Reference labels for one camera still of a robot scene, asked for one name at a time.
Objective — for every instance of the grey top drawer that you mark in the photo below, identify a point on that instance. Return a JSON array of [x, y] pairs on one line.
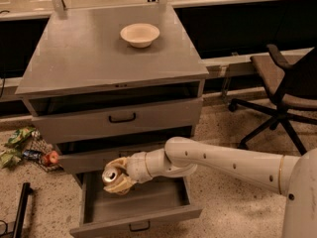
[[85, 116]]

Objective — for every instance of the black drawer handle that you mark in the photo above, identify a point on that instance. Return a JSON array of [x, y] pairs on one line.
[[140, 226], [122, 118]]

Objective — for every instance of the white bowl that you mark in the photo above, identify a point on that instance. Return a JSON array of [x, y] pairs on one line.
[[140, 35]]

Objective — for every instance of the black office chair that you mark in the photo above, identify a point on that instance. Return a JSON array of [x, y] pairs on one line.
[[290, 82]]

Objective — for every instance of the black stand bar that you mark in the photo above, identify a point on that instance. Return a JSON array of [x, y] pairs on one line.
[[21, 211]]

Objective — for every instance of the grey drawer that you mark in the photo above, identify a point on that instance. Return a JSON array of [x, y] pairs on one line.
[[85, 116], [161, 201], [92, 155]]

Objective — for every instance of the grey bottom drawer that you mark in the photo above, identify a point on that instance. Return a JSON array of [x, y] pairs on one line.
[[161, 201]]

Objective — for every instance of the blue can on floor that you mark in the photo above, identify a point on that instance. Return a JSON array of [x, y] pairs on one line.
[[33, 155]]

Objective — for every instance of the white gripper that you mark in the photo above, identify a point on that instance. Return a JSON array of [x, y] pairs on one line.
[[136, 168]]

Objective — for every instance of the orange soda can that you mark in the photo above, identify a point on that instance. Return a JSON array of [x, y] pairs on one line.
[[110, 175]]

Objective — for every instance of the green chip bag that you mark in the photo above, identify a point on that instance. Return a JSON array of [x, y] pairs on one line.
[[10, 158], [19, 137]]

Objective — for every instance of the black top drawer handle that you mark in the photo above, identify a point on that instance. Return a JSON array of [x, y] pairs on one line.
[[122, 118]]

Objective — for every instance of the black bottom drawer handle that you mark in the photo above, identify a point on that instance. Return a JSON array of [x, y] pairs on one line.
[[140, 226]]

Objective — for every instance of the grey drawer cabinet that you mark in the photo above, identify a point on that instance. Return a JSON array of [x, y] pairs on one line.
[[81, 51]]

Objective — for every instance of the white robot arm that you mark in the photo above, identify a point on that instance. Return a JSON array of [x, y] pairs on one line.
[[291, 176]]

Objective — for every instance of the red apple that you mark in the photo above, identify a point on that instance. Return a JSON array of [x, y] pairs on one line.
[[50, 158]]

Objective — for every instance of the grey middle drawer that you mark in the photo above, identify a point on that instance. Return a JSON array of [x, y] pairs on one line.
[[92, 155]]

